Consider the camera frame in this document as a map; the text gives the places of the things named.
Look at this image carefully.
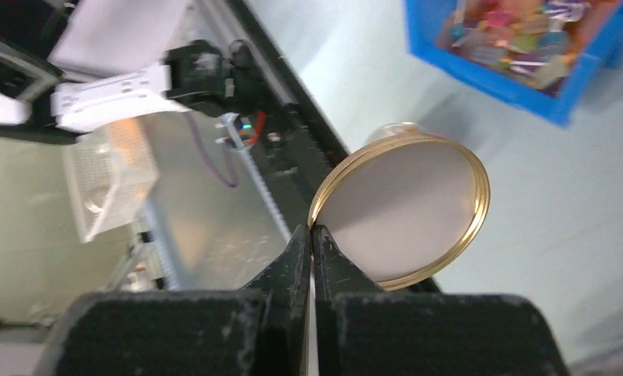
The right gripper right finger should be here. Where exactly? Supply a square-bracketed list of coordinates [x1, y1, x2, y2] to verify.
[312, 226, 384, 375]

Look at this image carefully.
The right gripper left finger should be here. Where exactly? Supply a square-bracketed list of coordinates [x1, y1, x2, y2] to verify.
[245, 224, 311, 375]

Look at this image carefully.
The round gold jar lid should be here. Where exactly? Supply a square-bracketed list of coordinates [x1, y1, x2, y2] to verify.
[307, 133, 491, 291]

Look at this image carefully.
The clear plastic jar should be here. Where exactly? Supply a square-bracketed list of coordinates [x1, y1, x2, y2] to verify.
[364, 122, 423, 146]

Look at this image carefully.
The blue plastic candy bin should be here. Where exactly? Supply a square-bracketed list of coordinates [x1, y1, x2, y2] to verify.
[404, 0, 623, 126]

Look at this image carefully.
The slotted cable duct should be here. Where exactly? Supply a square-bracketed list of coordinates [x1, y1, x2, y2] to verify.
[237, 145, 292, 242]

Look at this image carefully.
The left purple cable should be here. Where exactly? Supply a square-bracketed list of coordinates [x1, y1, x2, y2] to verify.
[183, 111, 240, 189]

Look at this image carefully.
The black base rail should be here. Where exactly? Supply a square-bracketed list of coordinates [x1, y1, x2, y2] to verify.
[197, 0, 442, 295]

